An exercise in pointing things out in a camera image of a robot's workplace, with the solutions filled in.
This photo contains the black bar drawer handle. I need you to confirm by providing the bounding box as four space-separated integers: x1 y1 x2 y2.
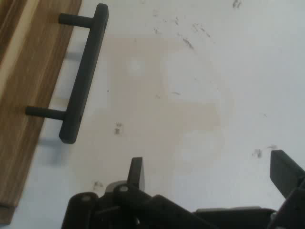
25 3 109 145

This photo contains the wooden drawer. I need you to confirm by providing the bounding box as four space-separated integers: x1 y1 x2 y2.
0 0 83 226

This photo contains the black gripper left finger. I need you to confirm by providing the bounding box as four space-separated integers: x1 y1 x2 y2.
61 156 210 229

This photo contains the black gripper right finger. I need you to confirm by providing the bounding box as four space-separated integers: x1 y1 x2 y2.
266 149 305 229

